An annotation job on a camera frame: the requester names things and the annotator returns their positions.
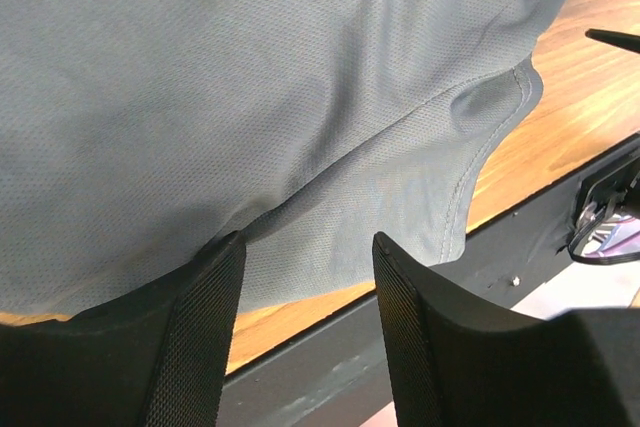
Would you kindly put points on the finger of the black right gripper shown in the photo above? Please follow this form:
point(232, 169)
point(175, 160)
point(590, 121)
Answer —
point(625, 41)

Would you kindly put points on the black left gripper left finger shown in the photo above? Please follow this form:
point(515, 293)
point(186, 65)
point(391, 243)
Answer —
point(156, 356)

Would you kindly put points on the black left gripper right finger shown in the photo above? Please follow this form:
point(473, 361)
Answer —
point(456, 359)

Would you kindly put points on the dark grey t shirt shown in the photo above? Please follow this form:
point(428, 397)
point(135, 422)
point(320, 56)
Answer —
point(135, 131)

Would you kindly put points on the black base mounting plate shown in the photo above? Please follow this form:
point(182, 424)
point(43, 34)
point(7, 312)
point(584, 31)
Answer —
point(335, 373)

